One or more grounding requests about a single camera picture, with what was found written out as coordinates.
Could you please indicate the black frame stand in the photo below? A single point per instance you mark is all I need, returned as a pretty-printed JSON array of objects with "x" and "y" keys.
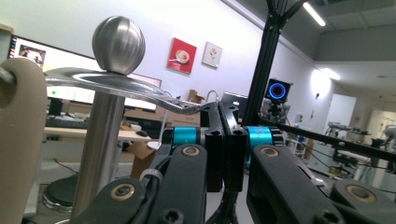
[{"x": 264, "y": 62}]

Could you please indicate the white flower wall picture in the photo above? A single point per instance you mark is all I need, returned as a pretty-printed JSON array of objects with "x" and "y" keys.
[{"x": 212, "y": 55}]

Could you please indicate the long ceiling light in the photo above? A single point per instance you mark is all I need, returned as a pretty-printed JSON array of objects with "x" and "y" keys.
[{"x": 314, "y": 14}]

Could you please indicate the black round stool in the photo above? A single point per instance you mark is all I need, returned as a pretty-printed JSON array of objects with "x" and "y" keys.
[{"x": 62, "y": 193}]

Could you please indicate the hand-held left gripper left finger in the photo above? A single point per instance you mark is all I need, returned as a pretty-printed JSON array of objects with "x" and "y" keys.
[{"x": 214, "y": 149}]

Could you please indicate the computer monitor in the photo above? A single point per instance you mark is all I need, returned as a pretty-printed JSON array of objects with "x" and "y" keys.
[{"x": 71, "y": 57}]

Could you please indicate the red wall picture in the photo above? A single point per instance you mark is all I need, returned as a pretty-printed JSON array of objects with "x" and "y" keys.
[{"x": 181, "y": 56}]

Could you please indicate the black keyboard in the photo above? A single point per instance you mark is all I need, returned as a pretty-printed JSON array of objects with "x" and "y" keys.
[{"x": 67, "y": 123}]

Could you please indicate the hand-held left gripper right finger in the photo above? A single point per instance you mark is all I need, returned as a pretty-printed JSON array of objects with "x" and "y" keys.
[{"x": 233, "y": 155}]

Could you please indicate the wooden office desk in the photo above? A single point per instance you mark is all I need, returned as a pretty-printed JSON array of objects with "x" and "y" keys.
[{"x": 62, "y": 132}]

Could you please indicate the beige solid spatula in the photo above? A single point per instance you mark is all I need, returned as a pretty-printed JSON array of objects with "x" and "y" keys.
[{"x": 21, "y": 140}]

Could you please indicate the black computer mouse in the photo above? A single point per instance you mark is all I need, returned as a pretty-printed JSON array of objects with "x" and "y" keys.
[{"x": 142, "y": 133}]

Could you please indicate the steel utensil stand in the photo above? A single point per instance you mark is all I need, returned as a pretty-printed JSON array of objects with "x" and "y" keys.
[{"x": 99, "y": 140}]

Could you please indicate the white round-base stand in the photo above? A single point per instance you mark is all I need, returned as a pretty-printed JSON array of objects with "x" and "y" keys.
[{"x": 154, "y": 145}]

